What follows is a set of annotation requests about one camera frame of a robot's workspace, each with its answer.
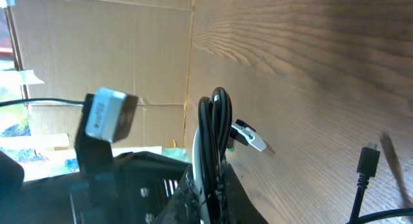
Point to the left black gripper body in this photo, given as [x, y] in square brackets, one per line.
[136, 190]

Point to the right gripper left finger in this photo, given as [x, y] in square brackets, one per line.
[187, 204]

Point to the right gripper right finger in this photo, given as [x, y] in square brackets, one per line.
[237, 207]

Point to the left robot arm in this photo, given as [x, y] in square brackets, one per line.
[12, 183]

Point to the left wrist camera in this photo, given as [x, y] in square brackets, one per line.
[111, 115]

